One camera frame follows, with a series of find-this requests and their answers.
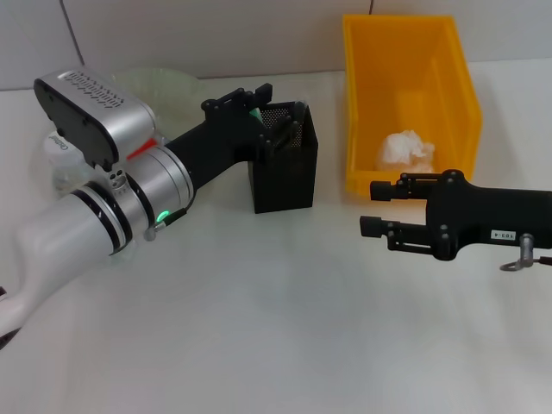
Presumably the black mesh pen holder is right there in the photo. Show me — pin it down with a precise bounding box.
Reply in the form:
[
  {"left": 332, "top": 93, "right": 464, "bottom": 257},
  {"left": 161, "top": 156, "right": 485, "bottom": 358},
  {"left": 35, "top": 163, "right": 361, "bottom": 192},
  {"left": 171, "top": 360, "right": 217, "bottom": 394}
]
[{"left": 248, "top": 100, "right": 319, "bottom": 215}]

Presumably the pale green glass fruit plate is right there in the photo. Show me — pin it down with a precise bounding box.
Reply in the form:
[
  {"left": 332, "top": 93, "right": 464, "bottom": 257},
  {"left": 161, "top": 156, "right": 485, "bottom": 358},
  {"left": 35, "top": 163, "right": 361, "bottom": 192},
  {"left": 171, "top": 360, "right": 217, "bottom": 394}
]
[{"left": 110, "top": 66, "right": 206, "bottom": 146}]

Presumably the clear green-label water bottle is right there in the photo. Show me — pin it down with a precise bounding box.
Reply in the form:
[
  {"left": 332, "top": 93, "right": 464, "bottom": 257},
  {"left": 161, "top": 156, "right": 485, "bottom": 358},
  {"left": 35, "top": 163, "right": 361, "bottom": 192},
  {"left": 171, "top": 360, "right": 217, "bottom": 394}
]
[{"left": 41, "top": 129, "right": 94, "bottom": 200}]

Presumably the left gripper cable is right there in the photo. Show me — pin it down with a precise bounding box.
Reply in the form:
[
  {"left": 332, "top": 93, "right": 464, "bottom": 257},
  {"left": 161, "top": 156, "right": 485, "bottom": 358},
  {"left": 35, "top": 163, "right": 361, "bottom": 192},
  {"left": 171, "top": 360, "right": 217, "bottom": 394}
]
[{"left": 144, "top": 189, "right": 198, "bottom": 242}]

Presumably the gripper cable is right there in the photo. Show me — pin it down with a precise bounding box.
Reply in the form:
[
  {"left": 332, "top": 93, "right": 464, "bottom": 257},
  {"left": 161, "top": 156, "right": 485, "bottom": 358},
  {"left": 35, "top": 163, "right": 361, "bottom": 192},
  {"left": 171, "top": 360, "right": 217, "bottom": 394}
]
[
  {"left": 499, "top": 233, "right": 552, "bottom": 273},
  {"left": 144, "top": 189, "right": 198, "bottom": 242}
]

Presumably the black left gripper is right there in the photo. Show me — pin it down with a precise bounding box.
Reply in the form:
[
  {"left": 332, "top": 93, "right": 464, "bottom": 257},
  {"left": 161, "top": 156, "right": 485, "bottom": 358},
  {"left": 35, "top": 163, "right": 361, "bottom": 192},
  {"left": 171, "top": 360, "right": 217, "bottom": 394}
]
[{"left": 166, "top": 84, "right": 308, "bottom": 191}]

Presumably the yellow plastic bin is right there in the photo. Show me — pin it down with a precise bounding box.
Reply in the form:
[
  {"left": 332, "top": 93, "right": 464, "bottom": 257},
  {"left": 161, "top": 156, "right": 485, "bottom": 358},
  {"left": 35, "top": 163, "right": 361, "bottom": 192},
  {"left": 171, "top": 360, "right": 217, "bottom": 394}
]
[{"left": 342, "top": 14, "right": 484, "bottom": 200}]

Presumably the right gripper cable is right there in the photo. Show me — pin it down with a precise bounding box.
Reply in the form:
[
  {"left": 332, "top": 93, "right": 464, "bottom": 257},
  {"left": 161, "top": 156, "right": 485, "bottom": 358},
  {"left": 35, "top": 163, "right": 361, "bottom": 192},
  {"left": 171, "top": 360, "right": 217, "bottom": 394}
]
[{"left": 499, "top": 233, "right": 552, "bottom": 273}]

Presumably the white paper ball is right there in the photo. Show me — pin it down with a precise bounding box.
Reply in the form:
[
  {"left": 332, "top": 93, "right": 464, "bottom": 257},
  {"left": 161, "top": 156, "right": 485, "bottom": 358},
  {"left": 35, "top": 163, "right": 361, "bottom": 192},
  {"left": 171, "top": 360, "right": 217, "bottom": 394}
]
[{"left": 373, "top": 129, "right": 437, "bottom": 175}]

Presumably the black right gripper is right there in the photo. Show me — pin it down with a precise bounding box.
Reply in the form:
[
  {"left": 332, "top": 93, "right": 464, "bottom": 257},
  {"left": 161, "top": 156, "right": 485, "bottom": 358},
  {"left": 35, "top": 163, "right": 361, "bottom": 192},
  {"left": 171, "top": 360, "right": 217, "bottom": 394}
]
[{"left": 359, "top": 169, "right": 552, "bottom": 262}]

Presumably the orange fruit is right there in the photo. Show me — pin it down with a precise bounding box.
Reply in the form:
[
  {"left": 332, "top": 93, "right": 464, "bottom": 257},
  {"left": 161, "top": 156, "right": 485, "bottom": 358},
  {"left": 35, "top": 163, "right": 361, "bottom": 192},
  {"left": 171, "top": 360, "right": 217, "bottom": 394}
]
[{"left": 128, "top": 137, "right": 157, "bottom": 160}]

